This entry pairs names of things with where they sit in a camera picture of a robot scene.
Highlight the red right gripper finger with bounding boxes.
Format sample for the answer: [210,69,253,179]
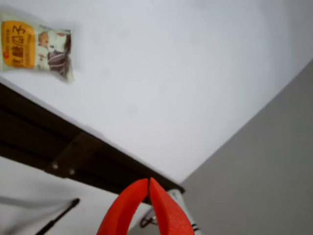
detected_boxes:
[149,177,196,235]

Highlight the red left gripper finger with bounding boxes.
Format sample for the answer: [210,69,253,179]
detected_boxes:
[96,178,149,235]

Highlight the green yellow snack packet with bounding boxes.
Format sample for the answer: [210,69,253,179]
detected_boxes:
[0,12,75,84]

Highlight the small metal hook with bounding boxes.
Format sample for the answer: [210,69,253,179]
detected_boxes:
[139,212,158,228]

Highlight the thin black rod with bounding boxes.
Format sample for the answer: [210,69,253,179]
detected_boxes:
[36,197,81,235]

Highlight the dark bolted bracket plate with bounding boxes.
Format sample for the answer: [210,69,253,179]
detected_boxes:
[45,132,97,179]

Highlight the black table frame rail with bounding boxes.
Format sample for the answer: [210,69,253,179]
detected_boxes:
[0,82,185,205]

